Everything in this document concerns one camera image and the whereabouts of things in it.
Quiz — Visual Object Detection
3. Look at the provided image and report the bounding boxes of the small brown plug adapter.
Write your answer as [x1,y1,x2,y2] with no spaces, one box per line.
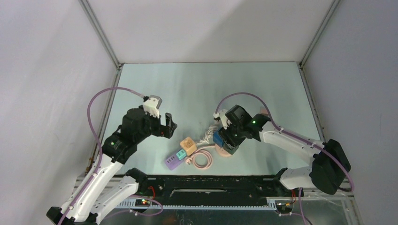
[260,107,269,117]

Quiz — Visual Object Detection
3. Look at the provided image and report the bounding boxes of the blue cube socket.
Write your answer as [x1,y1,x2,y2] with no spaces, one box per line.
[213,131,224,148]

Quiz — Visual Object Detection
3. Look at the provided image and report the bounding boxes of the beige cube socket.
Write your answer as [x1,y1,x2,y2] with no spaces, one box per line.
[180,137,198,156]

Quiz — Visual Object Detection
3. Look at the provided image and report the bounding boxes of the pink coiled power cord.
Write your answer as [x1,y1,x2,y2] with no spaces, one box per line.
[184,145,218,171]

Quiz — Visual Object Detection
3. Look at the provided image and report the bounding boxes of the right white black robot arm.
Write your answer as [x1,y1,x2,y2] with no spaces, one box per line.
[213,105,351,196]

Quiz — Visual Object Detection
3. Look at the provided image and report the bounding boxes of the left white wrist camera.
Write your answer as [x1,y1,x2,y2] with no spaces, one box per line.
[143,95,162,119]

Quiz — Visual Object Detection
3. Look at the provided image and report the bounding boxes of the white coiled power cord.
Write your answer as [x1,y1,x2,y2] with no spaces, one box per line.
[196,124,220,146]

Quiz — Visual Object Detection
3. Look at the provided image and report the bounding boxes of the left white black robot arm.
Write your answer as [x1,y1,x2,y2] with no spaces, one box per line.
[46,105,177,225]

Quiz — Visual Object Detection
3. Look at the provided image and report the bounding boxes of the pink round power strip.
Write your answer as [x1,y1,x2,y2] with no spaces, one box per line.
[215,145,232,157]

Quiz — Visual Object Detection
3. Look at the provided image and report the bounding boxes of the purple power strip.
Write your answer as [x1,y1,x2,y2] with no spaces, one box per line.
[165,154,186,171]

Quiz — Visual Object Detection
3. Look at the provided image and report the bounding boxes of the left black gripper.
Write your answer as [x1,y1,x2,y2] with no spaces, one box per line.
[134,109,176,143]

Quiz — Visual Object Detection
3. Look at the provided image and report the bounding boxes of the white cable duct rail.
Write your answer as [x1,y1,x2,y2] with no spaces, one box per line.
[115,198,277,210]

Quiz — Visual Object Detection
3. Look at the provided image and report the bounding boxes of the teal USB charger plug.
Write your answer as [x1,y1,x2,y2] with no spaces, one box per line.
[176,149,187,161]

